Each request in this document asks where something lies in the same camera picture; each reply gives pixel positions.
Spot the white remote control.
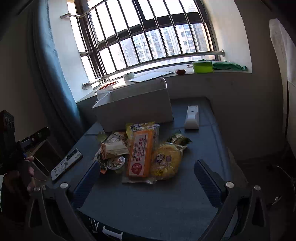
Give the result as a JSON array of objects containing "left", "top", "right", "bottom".
[{"left": 184, "top": 105, "right": 199, "bottom": 130}]

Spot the yellow round cake package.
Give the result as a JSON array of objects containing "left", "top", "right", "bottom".
[{"left": 149, "top": 143, "right": 185, "bottom": 181}]

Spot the yellow cracker bag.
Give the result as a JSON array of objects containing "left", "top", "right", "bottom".
[{"left": 125, "top": 121, "right": 160, "bottom": 144}]

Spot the orange sausage package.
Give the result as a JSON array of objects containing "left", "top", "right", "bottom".
[{"left": 122, "top": 130, "right": 158, "bottom": 184}]

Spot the red bead string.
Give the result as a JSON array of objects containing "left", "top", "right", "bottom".
[{"left": 98, "top": 81, "right": 119, "bottom": 91}]

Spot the metal window guard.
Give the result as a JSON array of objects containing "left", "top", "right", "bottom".
[{"left": 61, "top": 1, "right": 225, "bottom": 89}]

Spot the tape roll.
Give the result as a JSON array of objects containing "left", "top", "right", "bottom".
[{"left": 123, "top": 72, "right": 135, "bottom": 81}]

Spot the white cardboard box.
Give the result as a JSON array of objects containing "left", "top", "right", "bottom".
[{"left": 92, "top": 78, "right": 174, "bottom": 132}]

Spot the small jelly cup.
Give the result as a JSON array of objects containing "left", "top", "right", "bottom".
[{"left": 107, "top": 156, "right": 125, "bottom": 170}]

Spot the red small object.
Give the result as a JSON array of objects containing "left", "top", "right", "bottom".
[{"left": 175, "top": 69, "right": 186, "bottom": 76}]

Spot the dark green snack packet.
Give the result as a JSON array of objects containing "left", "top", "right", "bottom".
[{"left": 166, "top": 132, "right": 192, "bottom": 147}]

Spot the teal curtain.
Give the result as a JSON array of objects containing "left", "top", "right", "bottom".
[{"left": 28, "top": 1, "right": 84, "bottom": 141}]

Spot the small beige pastry packet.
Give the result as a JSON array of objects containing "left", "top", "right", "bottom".
[{"left": 101, "top": 140, "right": 130, "bottom": 160}]

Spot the smartphone with sticker case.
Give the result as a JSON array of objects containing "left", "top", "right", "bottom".
[{"left": 50, "top": 149, "right": 83, "bottom": 183}]

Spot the green plastic bag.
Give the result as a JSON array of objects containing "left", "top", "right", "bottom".
[{"left": 212, "top": 61, "right": 248, "bottom": 72}]

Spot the person left hand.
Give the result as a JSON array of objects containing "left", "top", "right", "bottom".
[{"left": 25, "top": 156, "right": 36, "bottom": 193}]

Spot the green plastic box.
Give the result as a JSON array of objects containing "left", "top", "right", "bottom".
[{"left": 192, "top": 61, "right": 213, "bottom": 74}]

